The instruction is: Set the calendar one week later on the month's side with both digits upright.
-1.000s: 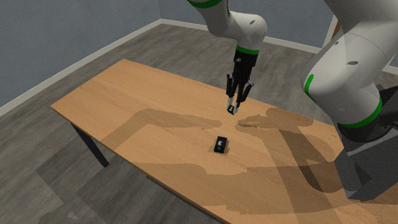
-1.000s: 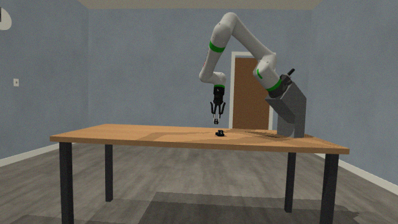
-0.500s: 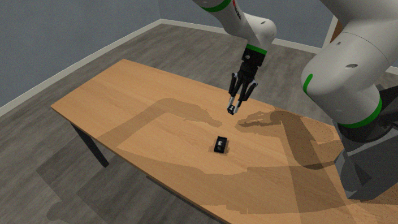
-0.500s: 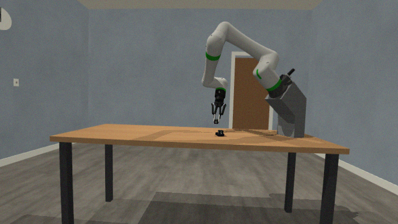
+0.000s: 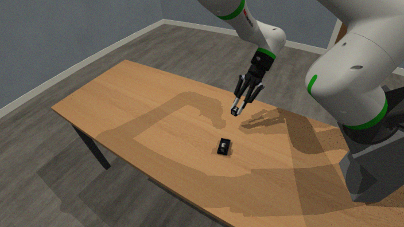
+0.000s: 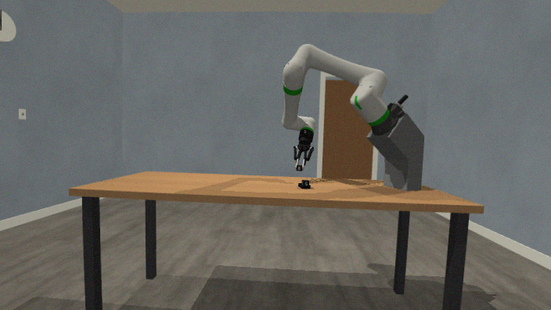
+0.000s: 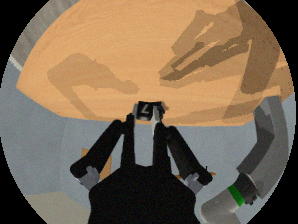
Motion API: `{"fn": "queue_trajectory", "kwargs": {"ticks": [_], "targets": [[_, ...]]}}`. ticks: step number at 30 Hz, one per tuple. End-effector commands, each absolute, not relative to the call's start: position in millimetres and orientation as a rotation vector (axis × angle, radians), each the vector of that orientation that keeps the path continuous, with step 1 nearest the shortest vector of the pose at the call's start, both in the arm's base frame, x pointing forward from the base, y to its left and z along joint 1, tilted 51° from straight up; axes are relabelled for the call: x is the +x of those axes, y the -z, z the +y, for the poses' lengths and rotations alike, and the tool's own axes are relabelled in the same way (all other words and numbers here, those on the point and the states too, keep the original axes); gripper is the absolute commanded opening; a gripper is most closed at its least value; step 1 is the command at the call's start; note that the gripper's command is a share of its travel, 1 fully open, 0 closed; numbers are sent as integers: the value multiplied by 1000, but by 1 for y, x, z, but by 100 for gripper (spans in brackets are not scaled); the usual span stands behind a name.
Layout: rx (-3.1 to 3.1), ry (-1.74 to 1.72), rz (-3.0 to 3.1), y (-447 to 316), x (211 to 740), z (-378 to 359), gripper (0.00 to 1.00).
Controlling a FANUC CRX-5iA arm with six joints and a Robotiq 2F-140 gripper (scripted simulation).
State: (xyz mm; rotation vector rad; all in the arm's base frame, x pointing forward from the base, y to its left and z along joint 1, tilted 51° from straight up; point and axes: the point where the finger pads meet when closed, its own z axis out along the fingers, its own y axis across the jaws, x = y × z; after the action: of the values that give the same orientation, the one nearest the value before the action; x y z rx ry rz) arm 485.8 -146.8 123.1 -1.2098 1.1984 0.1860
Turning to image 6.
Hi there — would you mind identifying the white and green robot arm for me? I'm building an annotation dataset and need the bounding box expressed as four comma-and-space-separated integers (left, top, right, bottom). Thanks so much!
282, 44, 408, 143

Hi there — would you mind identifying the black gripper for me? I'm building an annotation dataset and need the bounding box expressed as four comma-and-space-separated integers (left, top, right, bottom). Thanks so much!
294, 137, 314, 171

